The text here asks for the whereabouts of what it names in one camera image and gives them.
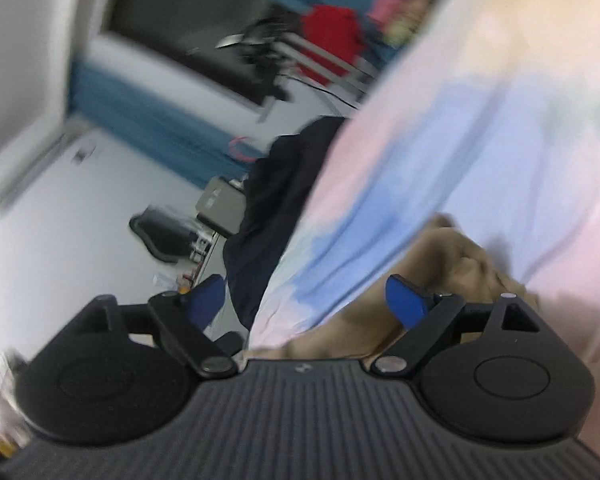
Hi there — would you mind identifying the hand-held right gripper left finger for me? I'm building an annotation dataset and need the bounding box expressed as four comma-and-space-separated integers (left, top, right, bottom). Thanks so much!
72, 274, 239, 379

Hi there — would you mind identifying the white air conditioner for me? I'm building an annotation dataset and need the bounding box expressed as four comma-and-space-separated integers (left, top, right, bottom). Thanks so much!
0, 0, 98, 211

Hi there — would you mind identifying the garment steamer stand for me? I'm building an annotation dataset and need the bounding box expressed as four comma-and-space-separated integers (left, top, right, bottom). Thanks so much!
187, 17, 378, 111

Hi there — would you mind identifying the dark navy garment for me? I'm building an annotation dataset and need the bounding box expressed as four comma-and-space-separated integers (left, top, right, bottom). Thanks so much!
224, 116, 353, 331

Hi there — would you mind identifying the tan t-shirt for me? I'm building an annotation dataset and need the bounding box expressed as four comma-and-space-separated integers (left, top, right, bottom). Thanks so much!
280, 214, 543, 361

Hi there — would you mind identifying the grey chair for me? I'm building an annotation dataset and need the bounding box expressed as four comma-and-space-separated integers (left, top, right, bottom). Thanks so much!
196, 176, 247, 237

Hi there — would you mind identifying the pastel bed sheet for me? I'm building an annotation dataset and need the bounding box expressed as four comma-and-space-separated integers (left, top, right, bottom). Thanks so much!
247, 0, 600, 453

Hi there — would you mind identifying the yellow-green garment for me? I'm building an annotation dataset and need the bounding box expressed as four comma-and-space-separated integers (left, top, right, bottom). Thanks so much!
382, 7, 423, 47

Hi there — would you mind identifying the dark window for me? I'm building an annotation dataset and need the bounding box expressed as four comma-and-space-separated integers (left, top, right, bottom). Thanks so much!
102, 0, 293, 108

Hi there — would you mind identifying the pink garment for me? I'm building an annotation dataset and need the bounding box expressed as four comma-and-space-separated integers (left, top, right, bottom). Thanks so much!
369, 0, 408, 23

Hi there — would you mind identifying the black office chair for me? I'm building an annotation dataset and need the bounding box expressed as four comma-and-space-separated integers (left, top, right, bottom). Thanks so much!
129, 209, 198, 264

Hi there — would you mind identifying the red garment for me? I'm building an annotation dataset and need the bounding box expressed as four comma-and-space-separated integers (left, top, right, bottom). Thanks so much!
300, 4, 367, 87

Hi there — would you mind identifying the white desk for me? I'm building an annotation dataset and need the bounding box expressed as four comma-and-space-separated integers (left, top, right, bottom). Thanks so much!
152, 227, 231, 298

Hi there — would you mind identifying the pink hanger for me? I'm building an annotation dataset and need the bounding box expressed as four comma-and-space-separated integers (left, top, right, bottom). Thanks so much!
229, 134, 262, 162

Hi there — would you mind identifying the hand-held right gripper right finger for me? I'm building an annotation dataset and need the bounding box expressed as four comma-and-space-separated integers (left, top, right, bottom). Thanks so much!
370, 274, 540, 377

